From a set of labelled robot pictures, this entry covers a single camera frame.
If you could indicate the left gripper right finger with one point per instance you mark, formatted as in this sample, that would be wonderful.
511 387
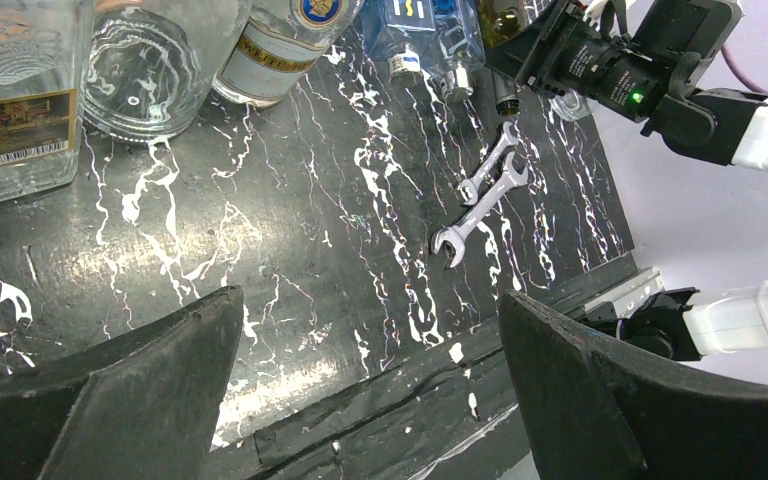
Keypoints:
595 407

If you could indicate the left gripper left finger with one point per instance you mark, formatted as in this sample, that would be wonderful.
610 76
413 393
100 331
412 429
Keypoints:
143 405

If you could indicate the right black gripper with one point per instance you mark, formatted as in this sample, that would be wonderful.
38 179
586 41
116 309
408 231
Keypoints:
629 77

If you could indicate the clear liquor bottle black cap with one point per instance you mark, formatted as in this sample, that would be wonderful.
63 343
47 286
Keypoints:
280 42

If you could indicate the clear bottle white cap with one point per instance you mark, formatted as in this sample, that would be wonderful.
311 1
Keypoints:
152 63

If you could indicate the bottle gold label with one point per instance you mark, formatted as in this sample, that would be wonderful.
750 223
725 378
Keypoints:
44 51

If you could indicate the dark green wine bottle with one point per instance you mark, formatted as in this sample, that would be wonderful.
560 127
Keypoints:
499 21

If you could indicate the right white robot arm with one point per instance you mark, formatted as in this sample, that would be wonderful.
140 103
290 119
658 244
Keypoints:
723 127

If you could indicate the blue vodka bottle left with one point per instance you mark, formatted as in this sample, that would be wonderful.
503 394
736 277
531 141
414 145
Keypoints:
397 32

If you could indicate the small silver wrench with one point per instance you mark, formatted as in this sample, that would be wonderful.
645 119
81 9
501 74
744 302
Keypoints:
506 140

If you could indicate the large silver wrench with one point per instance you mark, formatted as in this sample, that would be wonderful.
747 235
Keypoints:
453 237

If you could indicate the aluminium rail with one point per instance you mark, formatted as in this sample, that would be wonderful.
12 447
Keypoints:
630 294

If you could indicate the black base frame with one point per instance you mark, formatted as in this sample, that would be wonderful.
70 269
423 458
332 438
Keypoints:
370 367

